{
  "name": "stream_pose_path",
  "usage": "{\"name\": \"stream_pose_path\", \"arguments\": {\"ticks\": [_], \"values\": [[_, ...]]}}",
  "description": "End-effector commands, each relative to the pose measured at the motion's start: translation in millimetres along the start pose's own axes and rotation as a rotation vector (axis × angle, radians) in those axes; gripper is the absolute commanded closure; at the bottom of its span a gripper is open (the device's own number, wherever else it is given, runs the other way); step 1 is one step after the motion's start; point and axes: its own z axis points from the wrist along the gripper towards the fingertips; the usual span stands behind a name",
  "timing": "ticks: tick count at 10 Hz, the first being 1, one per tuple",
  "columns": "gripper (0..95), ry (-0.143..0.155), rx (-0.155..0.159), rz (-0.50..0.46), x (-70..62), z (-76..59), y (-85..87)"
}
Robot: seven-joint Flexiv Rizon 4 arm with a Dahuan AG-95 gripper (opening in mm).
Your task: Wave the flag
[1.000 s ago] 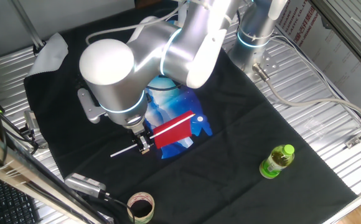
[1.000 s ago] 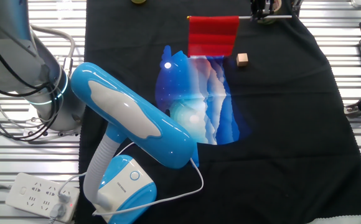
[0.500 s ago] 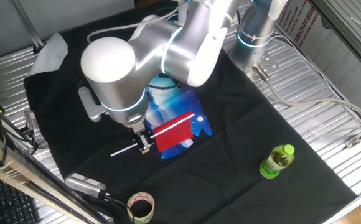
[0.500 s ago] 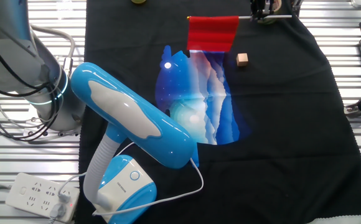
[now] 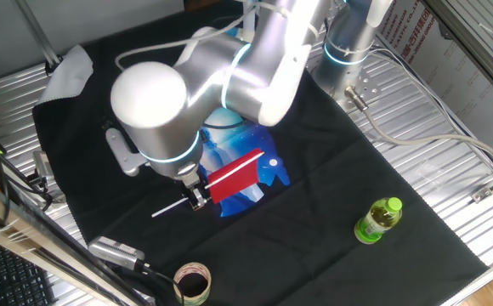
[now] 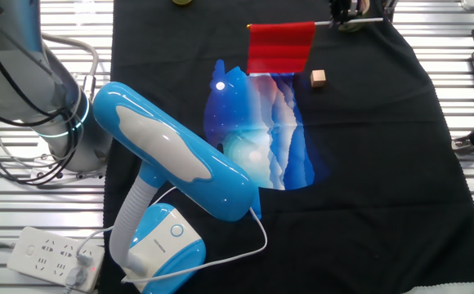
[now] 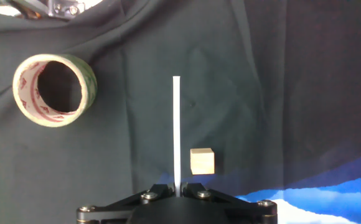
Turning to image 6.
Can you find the black cloth with whale print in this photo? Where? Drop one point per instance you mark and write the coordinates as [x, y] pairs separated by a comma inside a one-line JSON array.
[[384, 163]]

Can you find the grey power plug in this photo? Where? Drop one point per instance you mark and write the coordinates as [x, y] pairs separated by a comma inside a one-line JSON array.
[[75, 277]]

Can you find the red flag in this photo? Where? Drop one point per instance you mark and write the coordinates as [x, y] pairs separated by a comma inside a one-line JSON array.
[[280, 49]]

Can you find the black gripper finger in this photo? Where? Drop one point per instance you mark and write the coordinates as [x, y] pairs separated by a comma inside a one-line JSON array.
[[354, 8], [338, 12]]

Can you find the blue white desk lamp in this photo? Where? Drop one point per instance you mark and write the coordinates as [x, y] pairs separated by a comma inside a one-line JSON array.
[[171, 147]]

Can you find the green tape roll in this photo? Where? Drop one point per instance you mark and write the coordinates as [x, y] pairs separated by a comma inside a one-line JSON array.
[[355, 28]]

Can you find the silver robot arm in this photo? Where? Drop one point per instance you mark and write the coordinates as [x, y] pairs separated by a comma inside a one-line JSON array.
[[12, 81]]

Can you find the white power strip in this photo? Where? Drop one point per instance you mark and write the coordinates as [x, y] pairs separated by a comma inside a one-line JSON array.
[[37, 249]]

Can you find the small wooden cube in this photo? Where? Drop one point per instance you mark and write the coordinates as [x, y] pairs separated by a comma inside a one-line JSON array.
[[318, 78]]

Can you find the aluminium frame bar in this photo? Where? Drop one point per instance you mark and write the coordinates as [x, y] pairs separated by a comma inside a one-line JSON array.
[[390, 10]]

